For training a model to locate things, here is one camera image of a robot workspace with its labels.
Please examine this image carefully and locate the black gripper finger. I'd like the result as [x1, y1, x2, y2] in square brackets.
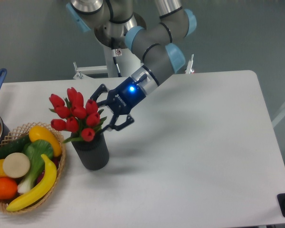
[101, 114, 134, 133]
[90, 84, 109, 107]

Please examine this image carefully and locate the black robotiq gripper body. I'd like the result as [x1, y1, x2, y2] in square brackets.
[107, 77, 146, 115]

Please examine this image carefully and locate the red tulip bouquet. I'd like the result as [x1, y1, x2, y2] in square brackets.
[49, 87, 106, 143]

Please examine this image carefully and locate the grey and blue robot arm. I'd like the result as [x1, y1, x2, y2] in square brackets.
[67, 0, 197, 131]

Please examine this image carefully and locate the dark grey ribbed vase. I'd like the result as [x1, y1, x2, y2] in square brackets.
[71, 133, 109, 171]

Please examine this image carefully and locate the red fruit in basket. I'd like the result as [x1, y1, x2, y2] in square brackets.
[36, 157, 59, 184]

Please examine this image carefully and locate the green bok choy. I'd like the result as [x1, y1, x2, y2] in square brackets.
[18, 140, 53, 195]

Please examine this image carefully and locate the woven wicker basket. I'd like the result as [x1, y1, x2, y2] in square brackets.
[0, 122, 67, 215]

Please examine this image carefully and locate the yellow banana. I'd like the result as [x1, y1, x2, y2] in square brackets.
[6, 154, 57, 212]

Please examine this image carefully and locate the dark green cucumber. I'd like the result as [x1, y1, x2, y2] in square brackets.
[0, 134, 31, 160]

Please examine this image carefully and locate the beige round disc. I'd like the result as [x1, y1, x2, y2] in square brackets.
[2, 152, 30, 178]

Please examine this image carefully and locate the orange fruit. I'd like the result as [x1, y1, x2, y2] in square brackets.
[0, 177, 18, 200]

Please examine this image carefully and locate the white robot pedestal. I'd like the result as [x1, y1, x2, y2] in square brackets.
[73, 45, 143, 79]

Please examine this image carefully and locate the black cable on pedestal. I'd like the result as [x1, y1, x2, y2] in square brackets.
[110, 37, 123, 77]

